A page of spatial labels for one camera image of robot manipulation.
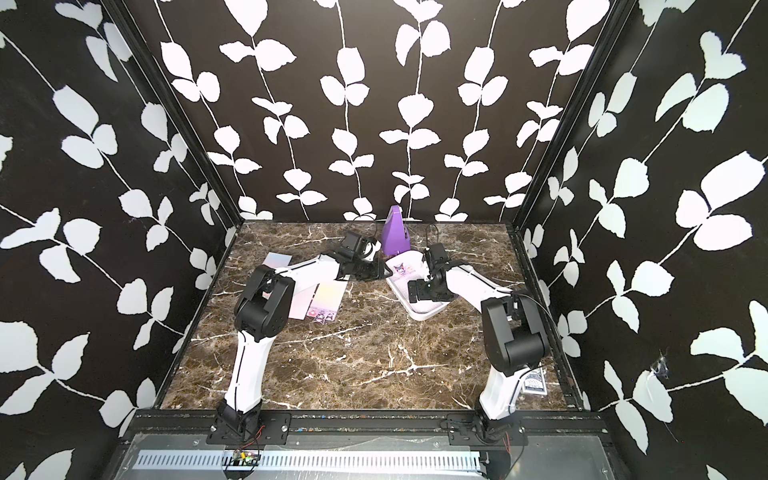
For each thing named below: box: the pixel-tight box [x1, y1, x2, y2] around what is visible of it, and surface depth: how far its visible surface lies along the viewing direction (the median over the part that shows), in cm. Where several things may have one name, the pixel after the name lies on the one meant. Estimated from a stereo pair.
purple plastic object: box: [382, 204, 411, 256], surface depth 106 cm
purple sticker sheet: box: [307, 279, 348, 323], surface depth 97 cm
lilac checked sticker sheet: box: [386, 251, 428, 291], surface depth 106 cm
